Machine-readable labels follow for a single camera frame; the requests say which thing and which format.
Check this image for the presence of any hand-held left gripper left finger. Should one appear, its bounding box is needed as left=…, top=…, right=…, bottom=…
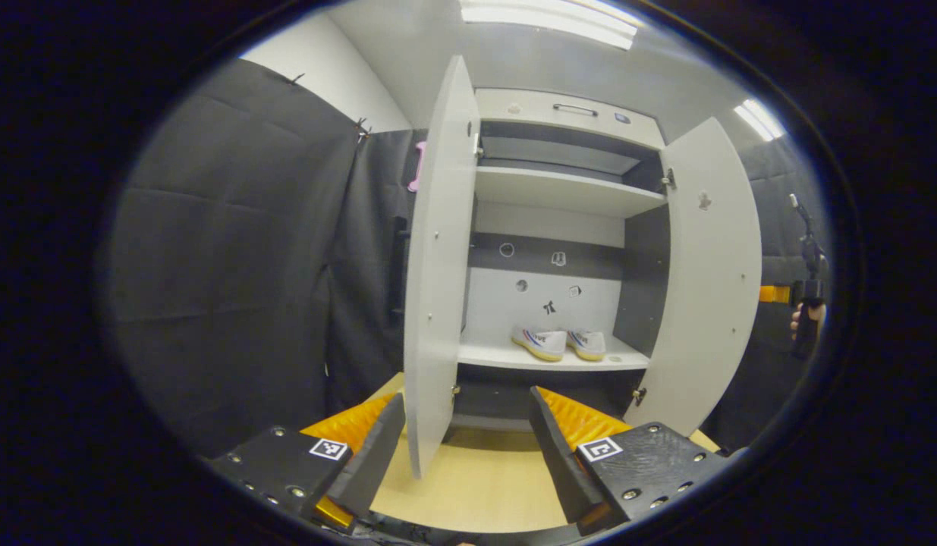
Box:
left=210, top=392, right=407, bottom=532

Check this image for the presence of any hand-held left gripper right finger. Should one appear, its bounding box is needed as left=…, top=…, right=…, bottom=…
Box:
left=529, top=385, right=731, bottom=535

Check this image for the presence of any white cabinet door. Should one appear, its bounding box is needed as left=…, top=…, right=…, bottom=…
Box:
left=624, top=116, right=763, bottom=438
left=392, top=55, right=482, bottom=480

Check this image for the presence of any white striped shoe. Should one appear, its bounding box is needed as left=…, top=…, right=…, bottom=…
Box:
left=511, top=326, right=568, bottom=362
left=567, top=328, right=607, bottom=362

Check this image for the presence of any white shoe cabinet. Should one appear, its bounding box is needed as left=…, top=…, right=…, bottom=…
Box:
left=457, top=87, right=674, bottom=433

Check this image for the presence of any white cabinet drawer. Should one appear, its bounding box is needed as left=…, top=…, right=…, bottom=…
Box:
left=474, top=88, right=666, bottom=151

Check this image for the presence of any black backdrop cloth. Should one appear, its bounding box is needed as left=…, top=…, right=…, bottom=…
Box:
left=700, top=140, right=833, bottom=456
left=96, top=59, right=431, bottom=460

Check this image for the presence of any long ceiling light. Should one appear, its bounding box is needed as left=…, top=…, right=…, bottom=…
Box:
left=734, top=99, right=786, bottom=142
left=461, top=0, right=640, bottom=51

